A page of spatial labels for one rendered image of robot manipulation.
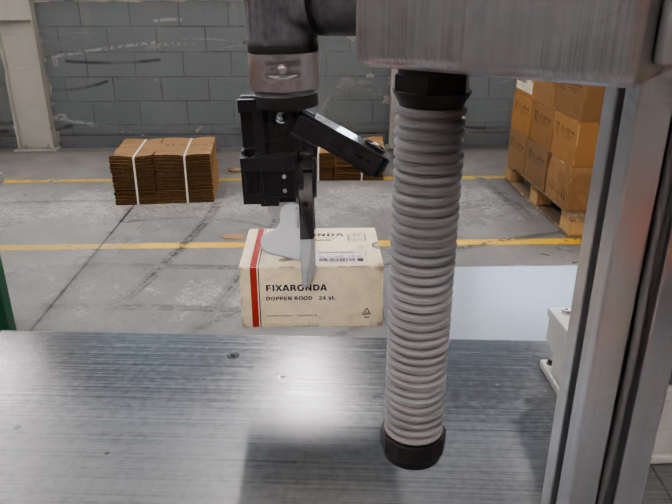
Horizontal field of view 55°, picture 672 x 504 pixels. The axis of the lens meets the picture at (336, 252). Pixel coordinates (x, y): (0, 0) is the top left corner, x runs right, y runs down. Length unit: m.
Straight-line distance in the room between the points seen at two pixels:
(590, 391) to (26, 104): 5.94
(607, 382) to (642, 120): 0.14
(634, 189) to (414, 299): 0.12
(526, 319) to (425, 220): 0.77
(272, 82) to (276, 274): 0.21
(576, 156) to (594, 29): 3.56
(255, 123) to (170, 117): 5.17
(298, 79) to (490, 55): 0.49
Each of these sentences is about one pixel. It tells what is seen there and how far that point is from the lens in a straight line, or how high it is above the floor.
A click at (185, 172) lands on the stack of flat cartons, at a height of 0.21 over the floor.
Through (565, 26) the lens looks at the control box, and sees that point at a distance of 0.20.
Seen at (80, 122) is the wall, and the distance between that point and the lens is 6.09.
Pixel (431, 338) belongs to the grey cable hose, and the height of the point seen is 1.15.
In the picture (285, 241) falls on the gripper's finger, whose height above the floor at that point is 1.05.
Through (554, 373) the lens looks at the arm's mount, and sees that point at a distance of 0.89.
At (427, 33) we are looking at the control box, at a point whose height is 1.30.
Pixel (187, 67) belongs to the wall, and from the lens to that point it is 5.77.
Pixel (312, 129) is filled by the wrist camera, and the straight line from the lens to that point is 0.70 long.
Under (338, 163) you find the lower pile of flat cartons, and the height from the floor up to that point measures 0.13.
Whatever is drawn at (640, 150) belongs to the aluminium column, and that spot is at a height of 1.24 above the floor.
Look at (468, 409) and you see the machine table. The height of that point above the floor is 0.83.
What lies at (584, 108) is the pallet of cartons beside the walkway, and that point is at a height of 0.72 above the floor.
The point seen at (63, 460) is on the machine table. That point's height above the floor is 0.83.
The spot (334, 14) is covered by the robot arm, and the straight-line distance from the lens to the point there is 0.65.
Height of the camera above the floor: 1.31
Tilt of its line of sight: 22 degrees down
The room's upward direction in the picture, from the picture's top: straight up
